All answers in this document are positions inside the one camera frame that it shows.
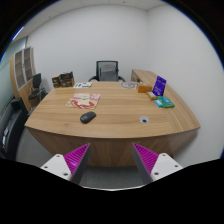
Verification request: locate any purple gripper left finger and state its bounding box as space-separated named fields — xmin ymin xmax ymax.
xmin=64 ymin=144 xmax=90 ymax=185

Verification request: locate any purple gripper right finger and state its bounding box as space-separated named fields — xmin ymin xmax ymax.
xmin=132 ymin=143 xmax=158 ymax=184

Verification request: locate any black computer mouse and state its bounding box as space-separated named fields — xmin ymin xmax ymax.
xmin=80 ymin=111 xmax=96 ymax=124

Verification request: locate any wooden office desk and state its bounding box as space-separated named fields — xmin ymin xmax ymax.
xmin=24 ymin=81 xmax=202 ymax=168

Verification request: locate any blue small card box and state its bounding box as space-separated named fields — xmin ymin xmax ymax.
xmin=155 ymin=100 xmax=163 ymax=107

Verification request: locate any yellow small box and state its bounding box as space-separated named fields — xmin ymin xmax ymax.
xmin=146 ymin=92 xmax=157 ymax=100

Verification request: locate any orange wooden box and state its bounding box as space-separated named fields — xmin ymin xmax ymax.
xmin=138 ymin=84 xmax=153 ymax=93

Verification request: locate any white green paper sheet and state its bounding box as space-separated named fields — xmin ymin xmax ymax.
xmin=73 ymin=82 xmax=92 ymax=88

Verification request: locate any round clear coaster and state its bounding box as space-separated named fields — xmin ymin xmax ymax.
xmin=120 ymin=82 xmax=137 ymax=89

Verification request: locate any black side chair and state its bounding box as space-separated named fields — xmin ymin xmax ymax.
xmin=28 ymin=73 xmax=46 ymax=101

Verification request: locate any dark brown boxes stack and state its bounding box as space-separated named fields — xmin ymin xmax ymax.
xmin=52 ymin=72 xmax=75 ymax=88

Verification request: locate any wooden side return desk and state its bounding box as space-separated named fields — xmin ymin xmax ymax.
xmin=131 ymin=69 xmax=157 ymax=85

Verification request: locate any black mesh office chair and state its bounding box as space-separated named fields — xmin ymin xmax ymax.
xmin=89 ymin=60 xmax=125 ymax=82

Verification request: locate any wooden bookshelf cabinet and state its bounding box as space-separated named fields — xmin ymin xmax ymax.
xmin=10 ymin=47 xmax=36 ymax=110

